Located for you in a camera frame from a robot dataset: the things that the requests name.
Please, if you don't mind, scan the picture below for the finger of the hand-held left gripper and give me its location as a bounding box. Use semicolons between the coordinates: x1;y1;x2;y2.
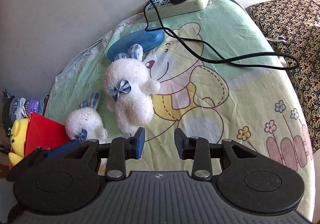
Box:
46;140;82;162
6;148;50;182

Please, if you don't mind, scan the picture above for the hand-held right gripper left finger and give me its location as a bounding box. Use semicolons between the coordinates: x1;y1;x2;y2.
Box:
61;126;146;181

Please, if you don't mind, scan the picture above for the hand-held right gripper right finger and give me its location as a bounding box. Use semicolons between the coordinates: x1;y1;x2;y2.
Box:
174;128;258;180

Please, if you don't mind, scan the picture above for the red cardboard box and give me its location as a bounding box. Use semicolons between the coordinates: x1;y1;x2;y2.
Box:
9;113;69;164

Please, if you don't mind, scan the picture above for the yellow bear plush pink heart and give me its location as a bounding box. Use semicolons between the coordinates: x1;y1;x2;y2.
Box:
8;118;30;166

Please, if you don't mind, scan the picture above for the small white rabbit plush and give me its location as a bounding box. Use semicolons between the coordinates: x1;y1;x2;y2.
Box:
65;92;108;143

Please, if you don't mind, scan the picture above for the large white rabbit plush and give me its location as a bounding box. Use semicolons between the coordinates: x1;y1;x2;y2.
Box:
104;44;161;134

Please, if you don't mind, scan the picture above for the cartoon bear printed bedsheet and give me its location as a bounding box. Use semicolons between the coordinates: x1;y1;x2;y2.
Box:
47;0;314;182

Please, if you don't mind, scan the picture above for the purple packet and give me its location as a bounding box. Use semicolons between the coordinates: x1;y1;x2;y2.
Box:
28;99;43;114

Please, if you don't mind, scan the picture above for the blue striped fabric item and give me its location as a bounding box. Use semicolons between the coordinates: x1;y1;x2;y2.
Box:
9;98;28;121

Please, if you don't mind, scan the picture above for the blue glasses case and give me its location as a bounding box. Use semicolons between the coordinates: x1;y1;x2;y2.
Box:
107;28;164;61

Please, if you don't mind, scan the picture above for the white power strip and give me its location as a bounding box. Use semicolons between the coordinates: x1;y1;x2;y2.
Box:
144;0;212;18

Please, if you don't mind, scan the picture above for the small white clip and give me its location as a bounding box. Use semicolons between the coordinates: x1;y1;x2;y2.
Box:
266;35;288;43

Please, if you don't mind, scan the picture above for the black charger cable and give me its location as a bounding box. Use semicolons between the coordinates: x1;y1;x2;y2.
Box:
138;0;299;70

